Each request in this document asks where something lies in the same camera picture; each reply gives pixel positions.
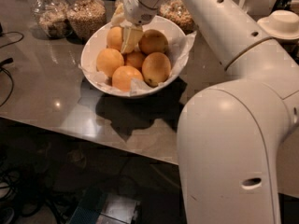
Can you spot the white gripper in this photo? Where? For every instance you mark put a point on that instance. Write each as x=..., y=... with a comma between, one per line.
x=139, y=10

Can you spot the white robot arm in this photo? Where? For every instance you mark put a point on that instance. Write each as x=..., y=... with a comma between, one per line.
x=229, y=134

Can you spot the white ceramic bowl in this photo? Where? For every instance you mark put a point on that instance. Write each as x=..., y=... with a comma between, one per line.
x=179, y=46

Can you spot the white paper bowl liner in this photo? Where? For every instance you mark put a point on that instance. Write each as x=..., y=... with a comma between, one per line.
x=153, y=63

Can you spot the glass jar of granola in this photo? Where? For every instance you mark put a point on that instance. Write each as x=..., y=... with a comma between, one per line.
x=117, y=3

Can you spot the small orange in middle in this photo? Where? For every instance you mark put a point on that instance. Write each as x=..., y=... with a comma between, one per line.
x=135, y=59

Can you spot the glass jar of nuts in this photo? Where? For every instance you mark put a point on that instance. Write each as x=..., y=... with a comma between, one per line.
x=86, y=17

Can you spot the glass jar of cereal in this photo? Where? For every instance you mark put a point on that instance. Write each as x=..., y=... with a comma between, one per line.
x=176, y=12

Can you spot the glass jar far left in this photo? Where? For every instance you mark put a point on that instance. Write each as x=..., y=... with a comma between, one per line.
x=51, y=17

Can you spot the stack of white plates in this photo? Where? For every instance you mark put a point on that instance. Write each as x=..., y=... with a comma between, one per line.
x=283, y=25

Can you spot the metal box on floor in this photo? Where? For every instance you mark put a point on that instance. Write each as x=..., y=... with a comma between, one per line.
x=98, y=207

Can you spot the black plug with cable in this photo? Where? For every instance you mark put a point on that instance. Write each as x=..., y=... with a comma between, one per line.
x=7, y=73

